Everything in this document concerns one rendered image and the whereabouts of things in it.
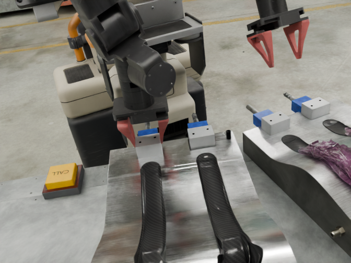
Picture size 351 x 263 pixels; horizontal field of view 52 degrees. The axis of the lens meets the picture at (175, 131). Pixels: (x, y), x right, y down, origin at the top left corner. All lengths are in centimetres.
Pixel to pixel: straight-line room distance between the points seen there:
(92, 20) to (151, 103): 19
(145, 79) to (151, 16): 42
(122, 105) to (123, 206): 19
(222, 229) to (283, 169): 22
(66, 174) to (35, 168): 157
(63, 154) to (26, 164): 24
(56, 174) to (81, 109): 50
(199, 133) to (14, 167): 190
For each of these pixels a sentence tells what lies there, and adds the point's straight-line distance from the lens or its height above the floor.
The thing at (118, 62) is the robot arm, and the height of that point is 110.
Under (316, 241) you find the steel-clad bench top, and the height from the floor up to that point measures 80.
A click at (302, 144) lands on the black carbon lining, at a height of 85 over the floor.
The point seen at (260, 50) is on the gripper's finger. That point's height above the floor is 102.
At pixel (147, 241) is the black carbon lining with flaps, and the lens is 55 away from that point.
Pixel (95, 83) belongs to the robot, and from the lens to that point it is 128.
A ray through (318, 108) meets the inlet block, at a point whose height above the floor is 88.
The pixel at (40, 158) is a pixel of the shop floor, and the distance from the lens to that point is 247.
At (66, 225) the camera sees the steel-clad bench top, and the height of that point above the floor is 80.
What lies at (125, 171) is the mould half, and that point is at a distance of 69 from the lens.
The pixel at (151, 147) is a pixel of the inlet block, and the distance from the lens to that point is 70.
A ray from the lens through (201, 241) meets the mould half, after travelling 51.
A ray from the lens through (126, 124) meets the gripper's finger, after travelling 67.
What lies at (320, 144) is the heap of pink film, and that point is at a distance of 70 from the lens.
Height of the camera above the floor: 132
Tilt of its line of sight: 34 degrees down
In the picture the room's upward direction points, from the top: 9 degrees counter-clockwise
